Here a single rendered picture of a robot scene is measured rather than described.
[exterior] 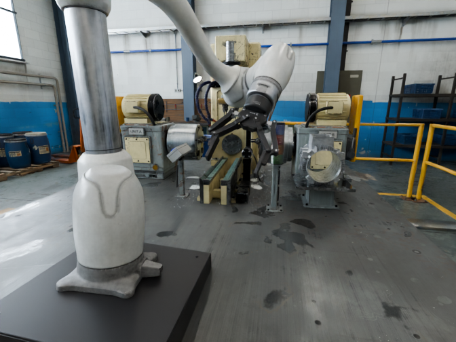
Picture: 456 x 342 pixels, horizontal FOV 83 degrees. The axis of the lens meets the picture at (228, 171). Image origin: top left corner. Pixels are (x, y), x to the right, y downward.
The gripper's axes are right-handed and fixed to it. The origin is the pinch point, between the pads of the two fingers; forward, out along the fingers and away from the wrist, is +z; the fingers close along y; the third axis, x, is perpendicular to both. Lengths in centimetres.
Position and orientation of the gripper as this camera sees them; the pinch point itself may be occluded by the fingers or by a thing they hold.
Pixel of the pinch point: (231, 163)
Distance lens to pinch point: 67.8
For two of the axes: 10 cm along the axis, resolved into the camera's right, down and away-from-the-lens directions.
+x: 1.1, 3.9, 9.1
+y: 9.1, 3.3, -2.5
